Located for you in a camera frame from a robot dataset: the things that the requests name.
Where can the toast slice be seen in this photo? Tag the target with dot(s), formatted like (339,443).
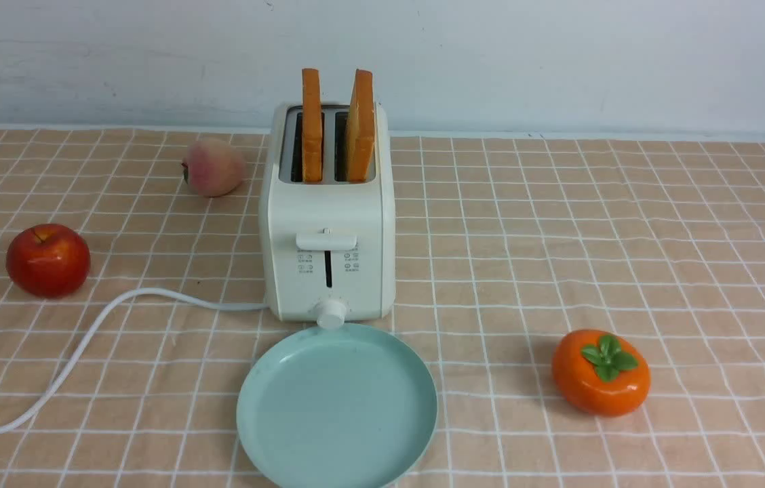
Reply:
(312,127)
(361,128)

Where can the white two-slot toaster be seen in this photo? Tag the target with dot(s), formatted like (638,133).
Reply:
(328,249)

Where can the light green round plate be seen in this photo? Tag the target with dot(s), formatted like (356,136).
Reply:
(347,407)

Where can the pink peach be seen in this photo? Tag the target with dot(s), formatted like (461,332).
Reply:
(212,167)

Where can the orange persimmon with green leaf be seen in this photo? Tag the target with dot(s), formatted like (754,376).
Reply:
(600,373)

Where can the orange checkered tablecloth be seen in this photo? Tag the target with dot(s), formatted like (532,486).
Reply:
(502,248)

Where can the red apple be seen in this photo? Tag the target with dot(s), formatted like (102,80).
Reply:
(48,260)

